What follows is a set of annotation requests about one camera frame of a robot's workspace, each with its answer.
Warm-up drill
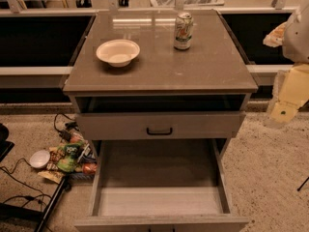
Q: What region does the green snack bag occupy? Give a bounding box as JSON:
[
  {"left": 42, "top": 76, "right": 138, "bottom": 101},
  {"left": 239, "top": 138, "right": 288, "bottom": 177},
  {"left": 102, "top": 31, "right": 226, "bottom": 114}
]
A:
[{"left": 57, "top": 143, "right": 82, "bottom": 173}]

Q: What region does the grey drawer cabinet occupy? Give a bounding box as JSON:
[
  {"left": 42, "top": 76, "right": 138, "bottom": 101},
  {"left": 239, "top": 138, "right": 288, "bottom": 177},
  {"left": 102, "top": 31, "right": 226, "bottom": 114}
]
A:
[{"left": 62, "top": 9, "right": 259, "bottom": 232}]

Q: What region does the black power adapter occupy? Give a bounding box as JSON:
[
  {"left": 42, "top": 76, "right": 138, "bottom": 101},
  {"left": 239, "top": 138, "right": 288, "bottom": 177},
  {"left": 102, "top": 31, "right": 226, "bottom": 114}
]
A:
[{"left": 59, "top": 130, "right": 71, "bottom": 142}]

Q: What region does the small white bowl on floor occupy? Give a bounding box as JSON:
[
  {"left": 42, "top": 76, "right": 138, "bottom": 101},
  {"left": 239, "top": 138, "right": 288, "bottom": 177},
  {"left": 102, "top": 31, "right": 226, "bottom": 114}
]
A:
[{"left": 29, "top": 150, "right": 50, "bottom": 169}]

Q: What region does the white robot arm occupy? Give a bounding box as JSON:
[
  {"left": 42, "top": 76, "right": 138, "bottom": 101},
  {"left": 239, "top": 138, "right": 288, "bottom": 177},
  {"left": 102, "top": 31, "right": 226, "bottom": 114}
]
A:
[{"left": 263, "top": 0, "right": 309, "bottom": 128}]

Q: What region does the black floor cable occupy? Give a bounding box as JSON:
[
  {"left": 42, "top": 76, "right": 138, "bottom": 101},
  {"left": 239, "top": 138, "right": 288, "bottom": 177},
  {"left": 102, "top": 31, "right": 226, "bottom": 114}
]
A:
[{"left": 0, "top": 158, "right": 54, "bottom": 211}]

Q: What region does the white paper bowl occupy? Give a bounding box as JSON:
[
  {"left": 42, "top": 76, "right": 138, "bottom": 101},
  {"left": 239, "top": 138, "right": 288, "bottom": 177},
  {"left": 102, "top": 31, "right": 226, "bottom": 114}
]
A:
[{"left": 96, "top": 40, "right": 140, "bottom": 68}]

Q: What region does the green white soda can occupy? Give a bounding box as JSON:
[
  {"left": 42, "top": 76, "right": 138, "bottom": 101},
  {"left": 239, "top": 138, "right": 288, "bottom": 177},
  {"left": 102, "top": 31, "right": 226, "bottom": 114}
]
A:
[{"left": 174, "top": 12, "right": 193, "bottom": 50}]

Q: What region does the grey drawer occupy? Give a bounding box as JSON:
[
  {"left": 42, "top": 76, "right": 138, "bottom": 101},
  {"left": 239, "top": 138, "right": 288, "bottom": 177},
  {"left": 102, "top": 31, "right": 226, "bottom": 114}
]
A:
[
  {"left": 75, "top": 139, "right": 248, "bottom": 232},
  {"left": 76, "top": 112, "right": 245, "bottom": 140}
]

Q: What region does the yellow snack packet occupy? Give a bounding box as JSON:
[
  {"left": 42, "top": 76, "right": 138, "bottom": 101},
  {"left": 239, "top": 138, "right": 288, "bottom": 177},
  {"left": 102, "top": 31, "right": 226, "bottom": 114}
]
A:
[{"left": 38, "top": 170, "right": 64, "bottom": 184}]

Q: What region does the black upper drawer handle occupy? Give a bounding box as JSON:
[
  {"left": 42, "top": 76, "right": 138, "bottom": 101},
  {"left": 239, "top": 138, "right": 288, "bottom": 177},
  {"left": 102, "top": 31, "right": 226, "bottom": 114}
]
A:
[{"left": 146, "top": 128, "right": 173, "bottom": 136}]

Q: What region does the black stand leg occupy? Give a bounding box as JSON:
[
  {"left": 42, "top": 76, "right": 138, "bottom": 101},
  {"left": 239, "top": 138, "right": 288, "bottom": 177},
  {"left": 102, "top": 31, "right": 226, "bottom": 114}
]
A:
[{"left": 34, "top": 176, "right": 70, "bottom": 232}]

